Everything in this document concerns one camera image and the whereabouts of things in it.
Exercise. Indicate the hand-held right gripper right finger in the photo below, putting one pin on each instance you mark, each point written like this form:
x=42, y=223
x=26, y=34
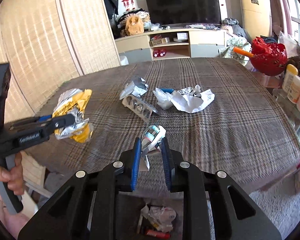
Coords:
x=166, y=165

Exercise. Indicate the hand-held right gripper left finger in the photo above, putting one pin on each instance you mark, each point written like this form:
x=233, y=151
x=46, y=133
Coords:
x=136, y=165

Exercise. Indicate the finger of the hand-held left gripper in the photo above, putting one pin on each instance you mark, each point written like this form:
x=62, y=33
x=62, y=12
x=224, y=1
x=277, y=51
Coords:
x=62, y=124
x=41, y=118

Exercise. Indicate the yellow snack wrapper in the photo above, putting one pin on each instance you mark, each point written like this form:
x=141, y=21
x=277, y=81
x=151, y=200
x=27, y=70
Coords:
x=75, y=105

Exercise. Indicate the black trash bin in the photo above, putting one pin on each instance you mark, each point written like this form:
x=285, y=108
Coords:
x=127, y=205

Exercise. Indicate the white printed wrapper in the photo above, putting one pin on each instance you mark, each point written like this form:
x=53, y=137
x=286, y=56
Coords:
x=161, y=216

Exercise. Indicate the silver blister pack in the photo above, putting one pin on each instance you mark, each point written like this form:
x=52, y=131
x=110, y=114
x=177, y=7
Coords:
x=140, y=106

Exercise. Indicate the white paper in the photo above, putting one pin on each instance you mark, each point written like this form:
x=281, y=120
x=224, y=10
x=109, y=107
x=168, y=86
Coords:
x=192, y=100

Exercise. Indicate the red tube package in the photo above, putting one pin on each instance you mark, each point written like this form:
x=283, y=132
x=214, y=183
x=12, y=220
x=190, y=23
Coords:
x=157, y=234

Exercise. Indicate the silver foil wrapper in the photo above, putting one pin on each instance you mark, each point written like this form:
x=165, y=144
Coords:
x=136, y=87

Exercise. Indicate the person's left forearm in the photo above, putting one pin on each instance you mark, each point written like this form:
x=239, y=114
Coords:
x=15, y=223

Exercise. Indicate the person's left hand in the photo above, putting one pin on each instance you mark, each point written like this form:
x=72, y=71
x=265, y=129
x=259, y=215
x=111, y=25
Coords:
x=13, y=177

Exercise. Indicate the brown plaid tablecloth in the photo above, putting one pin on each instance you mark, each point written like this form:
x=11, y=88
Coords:
x=215, y=135

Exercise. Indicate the bamboo folding screen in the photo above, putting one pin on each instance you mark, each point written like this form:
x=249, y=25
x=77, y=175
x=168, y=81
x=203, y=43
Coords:
x=52, y=42

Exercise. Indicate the white waste bin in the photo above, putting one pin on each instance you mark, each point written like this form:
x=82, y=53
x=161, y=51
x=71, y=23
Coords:
x=124, y=60

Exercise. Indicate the grey shaggy rug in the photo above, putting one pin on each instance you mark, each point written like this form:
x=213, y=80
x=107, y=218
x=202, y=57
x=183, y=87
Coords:
x=277, y=212

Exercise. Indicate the yellow plush toy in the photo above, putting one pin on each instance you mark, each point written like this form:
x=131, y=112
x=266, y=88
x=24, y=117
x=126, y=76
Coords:
x=134, y=26

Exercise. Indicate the cardboard boxes in cabinet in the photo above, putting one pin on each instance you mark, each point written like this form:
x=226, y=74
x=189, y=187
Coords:
x=158, y=40

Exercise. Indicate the dark hanging coat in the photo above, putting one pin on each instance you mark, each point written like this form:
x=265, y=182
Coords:
x=109, y=2

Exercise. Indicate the beige grey television cabinet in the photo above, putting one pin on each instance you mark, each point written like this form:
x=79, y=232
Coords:
x=207, y=38

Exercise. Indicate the dark striped clothes pile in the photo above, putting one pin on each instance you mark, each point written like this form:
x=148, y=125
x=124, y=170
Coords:
x=140, y=13

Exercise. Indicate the green floral cloth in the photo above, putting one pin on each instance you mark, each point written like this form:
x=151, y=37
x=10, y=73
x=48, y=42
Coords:
x=233, y=47

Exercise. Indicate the red plastic basket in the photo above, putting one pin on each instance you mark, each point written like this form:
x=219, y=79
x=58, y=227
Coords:
x=268, y=60

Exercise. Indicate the small white bottle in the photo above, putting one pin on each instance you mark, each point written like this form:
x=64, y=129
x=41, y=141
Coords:
x=295, y=90

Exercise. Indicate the white bottle with yellow lid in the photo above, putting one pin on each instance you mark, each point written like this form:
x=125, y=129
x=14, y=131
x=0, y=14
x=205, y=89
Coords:
x=289, y=78

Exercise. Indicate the grey blue clothes pile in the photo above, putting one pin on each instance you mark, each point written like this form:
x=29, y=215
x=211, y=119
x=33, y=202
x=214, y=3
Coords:
x=236, y=27

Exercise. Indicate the black flat television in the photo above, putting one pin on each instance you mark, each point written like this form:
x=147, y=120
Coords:
x=182, y=6

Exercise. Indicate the white plastic bag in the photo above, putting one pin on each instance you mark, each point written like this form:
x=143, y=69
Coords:
x=288, y=43

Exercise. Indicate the cream standing air conditioner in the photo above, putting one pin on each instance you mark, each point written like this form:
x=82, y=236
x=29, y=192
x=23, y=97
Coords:
x=252, y=10

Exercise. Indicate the pink curtain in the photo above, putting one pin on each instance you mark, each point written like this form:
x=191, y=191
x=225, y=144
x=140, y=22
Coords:
x=277, y=5

